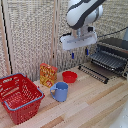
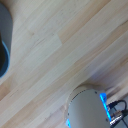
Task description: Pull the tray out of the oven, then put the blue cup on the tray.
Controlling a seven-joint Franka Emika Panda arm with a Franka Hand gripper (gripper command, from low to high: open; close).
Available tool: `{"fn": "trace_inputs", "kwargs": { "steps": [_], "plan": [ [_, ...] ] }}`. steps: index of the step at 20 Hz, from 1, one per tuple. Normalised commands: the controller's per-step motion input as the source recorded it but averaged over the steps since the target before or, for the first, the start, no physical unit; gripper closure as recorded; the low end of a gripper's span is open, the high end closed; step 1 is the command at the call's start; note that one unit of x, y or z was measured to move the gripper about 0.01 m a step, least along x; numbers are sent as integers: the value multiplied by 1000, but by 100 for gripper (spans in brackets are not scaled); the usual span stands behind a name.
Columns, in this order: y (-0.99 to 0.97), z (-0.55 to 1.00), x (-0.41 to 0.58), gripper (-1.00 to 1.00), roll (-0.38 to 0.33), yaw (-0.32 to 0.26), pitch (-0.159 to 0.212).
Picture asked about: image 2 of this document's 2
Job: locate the blue plastic mug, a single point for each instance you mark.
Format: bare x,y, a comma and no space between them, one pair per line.
4,33

